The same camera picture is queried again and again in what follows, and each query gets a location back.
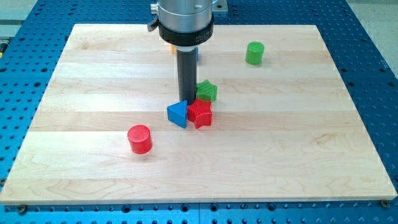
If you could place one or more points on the green cylinder block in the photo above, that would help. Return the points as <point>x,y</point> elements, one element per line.
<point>254,53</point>

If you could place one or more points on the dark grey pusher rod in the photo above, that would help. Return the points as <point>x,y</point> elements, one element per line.
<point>187,73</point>

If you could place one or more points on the light wooden board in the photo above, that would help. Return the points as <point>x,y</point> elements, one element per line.
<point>284,130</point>

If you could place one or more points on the red star block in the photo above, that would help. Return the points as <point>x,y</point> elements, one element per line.
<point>200,114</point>

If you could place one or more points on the yellow block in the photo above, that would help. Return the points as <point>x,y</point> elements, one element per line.
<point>173,49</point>

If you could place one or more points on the blue triangle block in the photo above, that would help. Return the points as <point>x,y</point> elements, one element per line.
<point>177,113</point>

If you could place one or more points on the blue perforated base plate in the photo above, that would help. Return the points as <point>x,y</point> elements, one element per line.
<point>33,53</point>

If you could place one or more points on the red cylinder block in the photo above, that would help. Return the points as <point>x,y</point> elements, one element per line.
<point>140,139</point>

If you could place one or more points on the green star block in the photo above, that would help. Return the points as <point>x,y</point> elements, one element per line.
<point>206,91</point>

